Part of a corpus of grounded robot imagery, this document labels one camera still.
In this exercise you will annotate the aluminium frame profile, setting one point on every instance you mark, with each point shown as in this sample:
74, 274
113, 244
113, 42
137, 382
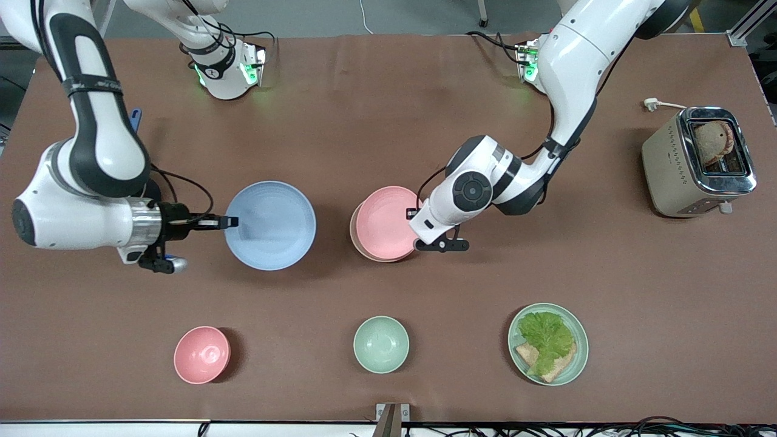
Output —
749, 21
12, 41

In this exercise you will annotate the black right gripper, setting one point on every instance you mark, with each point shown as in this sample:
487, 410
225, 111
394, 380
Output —
175, 218

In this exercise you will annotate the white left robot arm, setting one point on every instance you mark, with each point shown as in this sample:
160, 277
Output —
570, 60

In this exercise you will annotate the grey metal table bracket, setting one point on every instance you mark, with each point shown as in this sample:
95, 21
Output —
391, 419

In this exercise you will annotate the green lettuce leaf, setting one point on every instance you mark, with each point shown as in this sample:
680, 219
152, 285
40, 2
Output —
546, 337

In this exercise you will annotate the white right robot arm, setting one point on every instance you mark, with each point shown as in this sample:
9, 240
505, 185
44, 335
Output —
97, 152

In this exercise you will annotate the beige chrome toaster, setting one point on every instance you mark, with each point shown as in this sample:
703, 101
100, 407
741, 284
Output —
661, 158

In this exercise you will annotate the blue plate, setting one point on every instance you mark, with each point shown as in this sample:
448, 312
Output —
273, 227

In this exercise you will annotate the beige plate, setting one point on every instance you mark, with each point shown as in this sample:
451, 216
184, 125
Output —
353, 237

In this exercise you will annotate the pink plate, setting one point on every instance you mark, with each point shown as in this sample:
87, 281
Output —
385, 224

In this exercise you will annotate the pink bowl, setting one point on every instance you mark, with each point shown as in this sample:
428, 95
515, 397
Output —
201, 355

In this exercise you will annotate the green plate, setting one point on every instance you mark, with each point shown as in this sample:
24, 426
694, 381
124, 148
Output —
580, 352

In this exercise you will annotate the brown table cover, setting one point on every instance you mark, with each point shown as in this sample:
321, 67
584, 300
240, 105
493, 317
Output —
388, 121

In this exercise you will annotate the brown bread slice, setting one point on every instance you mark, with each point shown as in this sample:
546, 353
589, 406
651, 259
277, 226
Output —
561, 367

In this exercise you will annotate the brown toast slice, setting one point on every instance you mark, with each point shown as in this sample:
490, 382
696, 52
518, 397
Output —
713, 142

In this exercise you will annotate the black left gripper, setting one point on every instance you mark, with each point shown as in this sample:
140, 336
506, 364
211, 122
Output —
408, 216

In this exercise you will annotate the green bowl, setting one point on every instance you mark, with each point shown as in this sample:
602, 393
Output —
381, 345

